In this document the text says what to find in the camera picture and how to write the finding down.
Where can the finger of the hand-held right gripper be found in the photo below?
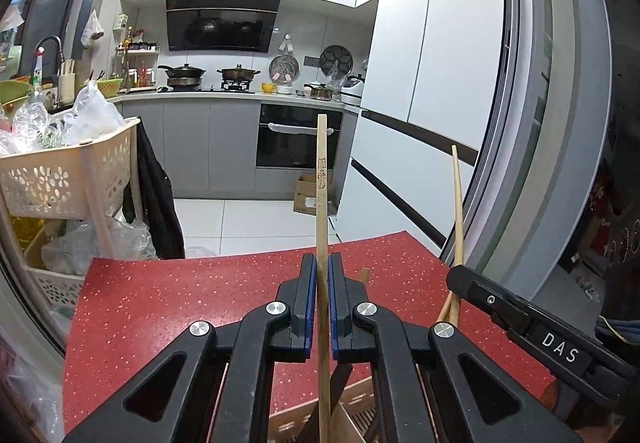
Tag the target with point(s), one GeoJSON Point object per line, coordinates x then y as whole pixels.
{"type": "Point", "coordinates": [487, 298]}

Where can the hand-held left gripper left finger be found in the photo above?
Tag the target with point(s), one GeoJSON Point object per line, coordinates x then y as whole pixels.
{"type": "Point", "coordinates": [310, 308]}

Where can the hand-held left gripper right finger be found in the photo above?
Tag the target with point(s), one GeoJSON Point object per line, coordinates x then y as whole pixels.
{"type": "Point", "coordinates": [334, 310]}

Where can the wooden chopstick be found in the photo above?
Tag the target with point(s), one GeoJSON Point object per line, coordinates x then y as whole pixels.
{"type": "Point", "coordinates": [443, 310]}
{"type": "Point", "coordinates": [322, 223]}
{"type": "Point", "coordinates": [457, 223]}
{"type": "Point", "coordinates": [365, 276]}

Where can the beige plastic utensil holder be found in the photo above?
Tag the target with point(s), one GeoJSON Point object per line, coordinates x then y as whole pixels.
{"type": "Point", "coordinates": [350, 410]}

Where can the person's right hand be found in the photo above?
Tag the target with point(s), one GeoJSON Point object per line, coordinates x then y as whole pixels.
{"type": "Point", "coordinates": [595, 418]}

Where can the cardboard box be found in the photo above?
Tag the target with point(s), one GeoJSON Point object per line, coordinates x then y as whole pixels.
{"type": "Point", "coordinates": [307, 195]}

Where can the black built-in oven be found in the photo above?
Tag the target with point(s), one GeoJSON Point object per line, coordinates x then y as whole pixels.
{"type": "Point", "coordinates": [297, 138]}

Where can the black hanging jacket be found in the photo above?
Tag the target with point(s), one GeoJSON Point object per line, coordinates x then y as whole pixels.
{"type": "Point", "coordinates": [155, 203]}

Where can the grey lower kitchen cabinets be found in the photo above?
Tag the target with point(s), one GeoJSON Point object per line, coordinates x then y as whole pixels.
{"type": "Point", "coordinates": [200, 143]}

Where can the stainless pot with lid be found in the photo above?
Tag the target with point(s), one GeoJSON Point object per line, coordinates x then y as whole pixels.
{"type": "Point", "coordinates": [318, 92]}

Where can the white rice cooker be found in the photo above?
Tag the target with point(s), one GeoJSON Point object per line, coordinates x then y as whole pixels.
{"type": "Point", "coordinates": [352, 90]}

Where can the yellow bowl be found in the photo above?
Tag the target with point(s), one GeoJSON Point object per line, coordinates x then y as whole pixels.
{"type": "Point", "coordinates": [269, 87]}

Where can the white refrigerator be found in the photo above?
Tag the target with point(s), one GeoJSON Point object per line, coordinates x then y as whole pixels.
{"type": "Point", "coordinates": [425, 73]}

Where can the round hanging steamer plate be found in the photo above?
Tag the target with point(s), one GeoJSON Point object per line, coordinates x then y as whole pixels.
{"type": "Point", "coordinates": [284, 69]}

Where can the gas stove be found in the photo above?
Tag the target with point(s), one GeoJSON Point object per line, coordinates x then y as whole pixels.
{"type": "Point", "coordinates": [210, 87]}

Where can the brown cooking pot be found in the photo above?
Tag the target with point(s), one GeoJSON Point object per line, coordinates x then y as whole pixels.
{"type": "Point", "coordinates": [239, 73]}

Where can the grey round hanging rack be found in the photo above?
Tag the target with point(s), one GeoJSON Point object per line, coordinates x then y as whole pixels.
{"type": "Point", "coordinates": [336, 59]}

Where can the black wok with lid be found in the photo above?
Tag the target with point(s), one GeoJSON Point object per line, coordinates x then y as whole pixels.
{"type": "Point", "coordinates": [182, 71]}

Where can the beige plastic basket rack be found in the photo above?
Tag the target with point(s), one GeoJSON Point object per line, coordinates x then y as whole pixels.
{"type": "Point", "coordinates": [60, 178]}

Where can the yellow cooking oil bottle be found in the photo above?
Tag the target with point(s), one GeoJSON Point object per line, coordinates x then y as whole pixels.
{"type": "Point", "coordinates": [27, 230]}

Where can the metal spice rack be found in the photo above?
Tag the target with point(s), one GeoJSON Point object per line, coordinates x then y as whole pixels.
{"type": "Point", "coordinates": [139, 68]}

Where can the pile of clear plastic bags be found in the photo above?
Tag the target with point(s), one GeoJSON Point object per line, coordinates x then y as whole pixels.
{"type": "Point", "coordinates": [85, 115]}

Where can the black range hood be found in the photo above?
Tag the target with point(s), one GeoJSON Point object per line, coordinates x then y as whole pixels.
{"type": "Point", "coordinates": [222, 23]}

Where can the green colander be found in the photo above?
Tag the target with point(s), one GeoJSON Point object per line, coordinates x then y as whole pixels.
{"type": "Point", "coordinates": [102, 85]}

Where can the hanging white plastic bag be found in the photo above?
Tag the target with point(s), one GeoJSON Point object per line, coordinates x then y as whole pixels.
{"type": "Point", "coordinates": [92, 30]}

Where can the black kitchen faucet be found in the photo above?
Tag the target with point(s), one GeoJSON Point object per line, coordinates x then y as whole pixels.
{"type": "Point", "coordinates": [47, 43]}

